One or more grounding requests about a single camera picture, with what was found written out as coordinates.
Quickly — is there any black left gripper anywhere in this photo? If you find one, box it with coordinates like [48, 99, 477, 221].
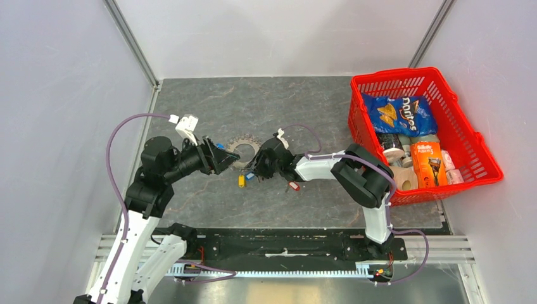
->
[164, 134, 241, 182]

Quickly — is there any steel disc with keyrings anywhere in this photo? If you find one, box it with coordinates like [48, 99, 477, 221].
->
[225, 134, 262, 170]

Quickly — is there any red key tag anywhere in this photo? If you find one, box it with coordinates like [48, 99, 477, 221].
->
[287, 182, 301, 191]

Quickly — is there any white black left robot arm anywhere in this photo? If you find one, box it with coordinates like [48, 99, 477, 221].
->
[74, 136, 240, 303]

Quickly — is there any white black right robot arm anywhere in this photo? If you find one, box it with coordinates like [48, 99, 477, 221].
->
[247, 138, 396, 259]

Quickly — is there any yellow key tag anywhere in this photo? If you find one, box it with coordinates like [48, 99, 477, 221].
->
[238, 174, 246, 188]

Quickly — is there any beige tape roll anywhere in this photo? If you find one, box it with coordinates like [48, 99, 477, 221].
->
[389, 166, 419, 191]

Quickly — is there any blue Doritos chip bag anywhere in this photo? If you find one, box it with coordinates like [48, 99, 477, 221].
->
[361, 93, 438, 137]

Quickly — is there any red plastic basket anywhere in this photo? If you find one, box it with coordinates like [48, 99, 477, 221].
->
[348, 67, 504, 205]

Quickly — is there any orange Gillette razor box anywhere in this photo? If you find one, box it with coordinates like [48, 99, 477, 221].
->
[410, 141, 448, 188]

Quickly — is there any pink white small packet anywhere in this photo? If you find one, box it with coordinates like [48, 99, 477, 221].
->
[441, 150, 464, 185]

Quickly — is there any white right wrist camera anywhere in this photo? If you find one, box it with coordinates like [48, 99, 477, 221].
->
[274, 128, 289, 149]

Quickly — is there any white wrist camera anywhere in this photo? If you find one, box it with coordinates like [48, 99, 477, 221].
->
[274, 128, 289, 149]
[168, 114, 199, 146]

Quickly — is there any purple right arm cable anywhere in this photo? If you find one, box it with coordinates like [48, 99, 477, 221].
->
[281, 123, 431, 286]

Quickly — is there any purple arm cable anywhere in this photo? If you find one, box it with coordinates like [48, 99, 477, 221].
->
[281, 123, 431, 286]
[95, 113, 238, 304]

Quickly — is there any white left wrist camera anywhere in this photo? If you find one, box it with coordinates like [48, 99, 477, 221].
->
[168, 114, 199, 146]

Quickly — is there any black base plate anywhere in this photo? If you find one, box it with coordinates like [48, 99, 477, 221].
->
[183, 228, 408, 272]

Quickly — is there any slotted cable duct rail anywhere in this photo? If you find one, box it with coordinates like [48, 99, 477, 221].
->
[165, 263, 375, 279]

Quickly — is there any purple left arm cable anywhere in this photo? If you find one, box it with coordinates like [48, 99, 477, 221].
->
[95, 113, 238, 304]

